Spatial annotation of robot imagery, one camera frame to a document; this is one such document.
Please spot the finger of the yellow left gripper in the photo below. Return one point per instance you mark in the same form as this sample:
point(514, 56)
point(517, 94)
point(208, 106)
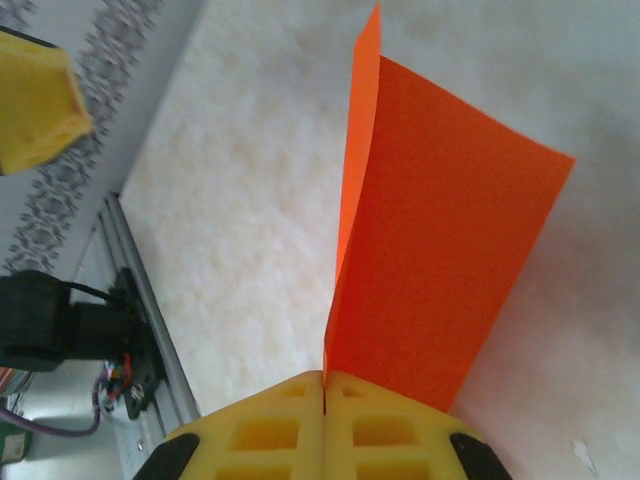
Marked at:
point(35, 100)

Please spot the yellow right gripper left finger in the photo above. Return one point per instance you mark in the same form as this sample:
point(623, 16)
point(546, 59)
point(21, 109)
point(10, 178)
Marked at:
point(265, 430)

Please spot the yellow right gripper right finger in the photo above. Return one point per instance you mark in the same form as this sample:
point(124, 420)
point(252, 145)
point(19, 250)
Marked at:
point(385, 430)

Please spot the orange paper sheet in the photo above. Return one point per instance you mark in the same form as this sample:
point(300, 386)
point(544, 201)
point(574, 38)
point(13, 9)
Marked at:
point(425, 225)

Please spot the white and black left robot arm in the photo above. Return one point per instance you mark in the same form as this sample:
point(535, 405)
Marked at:
point(40, 320)

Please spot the green box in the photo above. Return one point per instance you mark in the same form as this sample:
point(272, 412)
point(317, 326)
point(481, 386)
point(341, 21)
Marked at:
point(12, 442)

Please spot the striped coloured object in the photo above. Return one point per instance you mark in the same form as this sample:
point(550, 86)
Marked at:
point(12, 382)

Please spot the aluminium mounting rail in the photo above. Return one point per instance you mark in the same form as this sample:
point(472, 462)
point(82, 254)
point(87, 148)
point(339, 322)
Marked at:
point(170, 360)

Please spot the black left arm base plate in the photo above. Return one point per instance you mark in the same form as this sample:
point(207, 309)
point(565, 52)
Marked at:
point(140, 350)

